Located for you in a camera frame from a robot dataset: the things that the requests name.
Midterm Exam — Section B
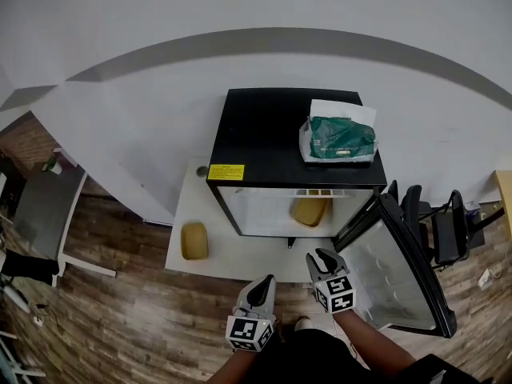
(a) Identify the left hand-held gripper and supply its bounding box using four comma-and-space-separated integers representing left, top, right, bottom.
225, 274, 278, 354

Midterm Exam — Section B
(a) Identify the low white table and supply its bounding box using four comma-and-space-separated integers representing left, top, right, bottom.
164, 157, 342, 284

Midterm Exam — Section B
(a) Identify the person's left forearm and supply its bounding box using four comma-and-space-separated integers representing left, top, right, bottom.
206, 348, 262, 384

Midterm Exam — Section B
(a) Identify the green and white tissue pack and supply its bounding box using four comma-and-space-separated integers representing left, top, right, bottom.
298, 98, 378, 165

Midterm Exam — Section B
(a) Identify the person's black clothing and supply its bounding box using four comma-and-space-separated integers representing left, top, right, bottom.
250, 327, 494, 384

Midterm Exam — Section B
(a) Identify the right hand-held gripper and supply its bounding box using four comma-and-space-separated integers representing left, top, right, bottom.
305, 247, 358, 316

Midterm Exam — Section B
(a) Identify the grey desk with white frame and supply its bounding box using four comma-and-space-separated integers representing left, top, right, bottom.
13, 147, 118, 288

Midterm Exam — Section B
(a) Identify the green and white cup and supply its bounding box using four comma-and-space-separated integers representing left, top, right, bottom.
41, 155, 64, 176

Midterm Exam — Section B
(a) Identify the black cloth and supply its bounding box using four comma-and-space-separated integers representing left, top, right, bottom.
0, 247, 62, 288

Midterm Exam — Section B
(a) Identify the person's right forearm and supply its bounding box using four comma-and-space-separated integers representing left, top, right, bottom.
333, 309, 418, 375

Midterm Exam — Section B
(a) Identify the black folding chair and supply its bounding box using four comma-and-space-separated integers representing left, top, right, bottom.
430, 189, 506, 272
386, 179, 435, 258

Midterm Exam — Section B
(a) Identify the white power strip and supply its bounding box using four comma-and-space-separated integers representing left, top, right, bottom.
477, 267, 496, 292

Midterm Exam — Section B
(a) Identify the black mini fridge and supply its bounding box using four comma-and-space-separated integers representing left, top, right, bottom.
205, 87, 458, 339

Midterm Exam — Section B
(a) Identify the yellow wooden table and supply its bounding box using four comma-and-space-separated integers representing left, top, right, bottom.
491, 170, 512, 216

